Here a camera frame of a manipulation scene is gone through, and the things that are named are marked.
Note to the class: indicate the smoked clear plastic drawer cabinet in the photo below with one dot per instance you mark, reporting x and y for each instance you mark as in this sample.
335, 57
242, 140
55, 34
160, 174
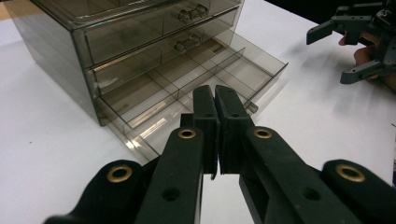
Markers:
46, 46

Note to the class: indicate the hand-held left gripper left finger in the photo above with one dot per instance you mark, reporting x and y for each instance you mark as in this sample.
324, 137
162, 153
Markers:
183, 174

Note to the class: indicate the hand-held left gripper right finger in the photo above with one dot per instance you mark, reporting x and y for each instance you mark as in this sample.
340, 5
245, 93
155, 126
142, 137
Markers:
274, 174

